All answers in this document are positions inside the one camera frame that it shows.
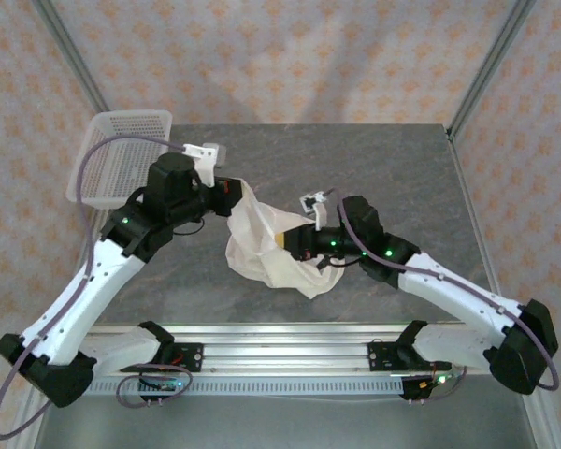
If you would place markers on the white t-shirt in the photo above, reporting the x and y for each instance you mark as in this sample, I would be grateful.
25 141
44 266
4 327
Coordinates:
262 262

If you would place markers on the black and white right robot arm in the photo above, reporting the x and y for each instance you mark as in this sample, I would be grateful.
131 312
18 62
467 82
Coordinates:
453 294

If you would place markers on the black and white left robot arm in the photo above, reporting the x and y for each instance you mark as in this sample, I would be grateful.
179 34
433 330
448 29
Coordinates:
75 304

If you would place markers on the white perforated plastic basket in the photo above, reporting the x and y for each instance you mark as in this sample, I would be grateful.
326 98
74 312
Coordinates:
117 163

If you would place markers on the small circuit board green light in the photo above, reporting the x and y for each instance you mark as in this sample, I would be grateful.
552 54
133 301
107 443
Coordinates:
166 384
437 380

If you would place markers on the grey metal lower panel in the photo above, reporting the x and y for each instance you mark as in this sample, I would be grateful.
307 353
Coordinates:
285 425

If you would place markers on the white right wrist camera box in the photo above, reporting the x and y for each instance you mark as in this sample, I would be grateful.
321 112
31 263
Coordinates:
320 215

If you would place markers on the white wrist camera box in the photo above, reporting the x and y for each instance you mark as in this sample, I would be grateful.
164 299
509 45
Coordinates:
205 161
320 215

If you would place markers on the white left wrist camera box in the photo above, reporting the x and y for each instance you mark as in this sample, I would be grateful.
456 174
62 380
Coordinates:
205 161

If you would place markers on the aluminium mounting rail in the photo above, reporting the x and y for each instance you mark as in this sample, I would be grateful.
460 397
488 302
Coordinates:
285 351

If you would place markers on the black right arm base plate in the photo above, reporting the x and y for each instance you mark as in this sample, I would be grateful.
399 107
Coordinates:
381 357

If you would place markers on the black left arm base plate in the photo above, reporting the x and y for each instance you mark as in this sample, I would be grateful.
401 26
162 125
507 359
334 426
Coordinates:
191 357

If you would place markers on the aluminium frame post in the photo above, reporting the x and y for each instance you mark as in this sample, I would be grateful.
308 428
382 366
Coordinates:
491 61
70 51

